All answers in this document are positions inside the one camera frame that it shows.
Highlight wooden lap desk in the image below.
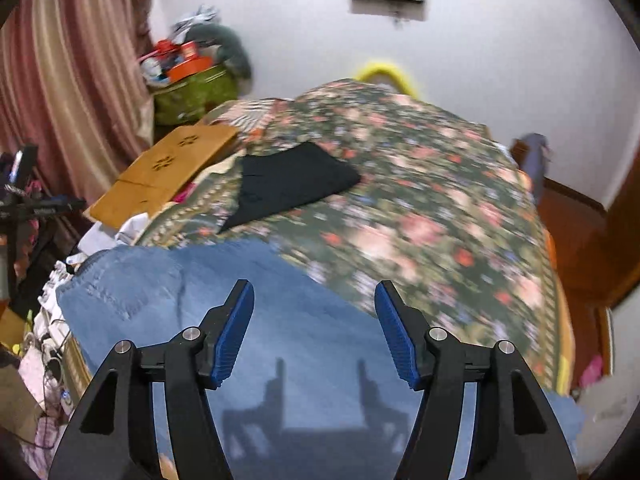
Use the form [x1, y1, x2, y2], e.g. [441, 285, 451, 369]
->
[85, 125, 240, 226]

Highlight green storage bag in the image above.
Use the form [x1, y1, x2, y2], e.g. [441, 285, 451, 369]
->
[152, 63, 240, 127]

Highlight blue denim pants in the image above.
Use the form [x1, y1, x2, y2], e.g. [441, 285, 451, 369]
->
[56, 238, 587, 480]

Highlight yellow headboard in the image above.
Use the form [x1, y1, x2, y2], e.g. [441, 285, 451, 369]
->
[354, 60, 420, 98]

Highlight wooden door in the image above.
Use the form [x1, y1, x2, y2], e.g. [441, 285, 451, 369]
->
[512, 140, 640, 386]

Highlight pink striped curtain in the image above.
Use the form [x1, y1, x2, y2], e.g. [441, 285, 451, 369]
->
[0, 0, 159, 201]

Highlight blue hanging garment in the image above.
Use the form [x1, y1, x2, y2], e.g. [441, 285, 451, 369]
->
[520, 133, 553, 206]

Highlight black folded garment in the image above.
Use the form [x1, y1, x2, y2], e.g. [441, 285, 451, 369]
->
[218, 142, 362, 234]

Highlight orange round box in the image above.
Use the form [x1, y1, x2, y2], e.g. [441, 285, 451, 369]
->
[167, 55, 215, 85]

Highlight black tripod stand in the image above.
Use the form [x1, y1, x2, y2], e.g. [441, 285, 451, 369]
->
[0, 144, 87, 311]

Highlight floral bedspread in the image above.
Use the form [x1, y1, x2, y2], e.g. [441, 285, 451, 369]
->
[135, 79, 574, 396]

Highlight grey-green cloth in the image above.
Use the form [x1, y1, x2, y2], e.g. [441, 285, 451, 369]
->
[184, 23, 253, 81]

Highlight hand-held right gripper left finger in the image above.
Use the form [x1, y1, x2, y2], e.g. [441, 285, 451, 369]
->
[48, 279, 256, 480]

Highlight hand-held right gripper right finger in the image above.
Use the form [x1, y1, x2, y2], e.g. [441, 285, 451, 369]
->
[374, 280, 591, 480]

